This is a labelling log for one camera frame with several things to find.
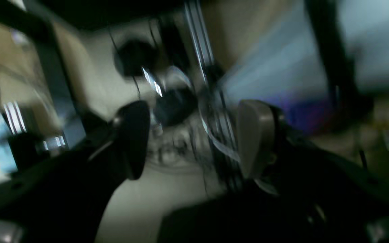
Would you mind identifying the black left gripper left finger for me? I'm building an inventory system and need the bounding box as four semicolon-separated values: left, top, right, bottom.
0;101;150;243

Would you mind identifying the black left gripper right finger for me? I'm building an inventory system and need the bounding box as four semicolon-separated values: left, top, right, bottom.
157;100;389;243

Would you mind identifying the blue box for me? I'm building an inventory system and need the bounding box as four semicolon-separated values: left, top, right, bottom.
276;95;336;134

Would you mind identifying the black round floor object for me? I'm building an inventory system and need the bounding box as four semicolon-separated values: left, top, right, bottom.
113;38;159;77

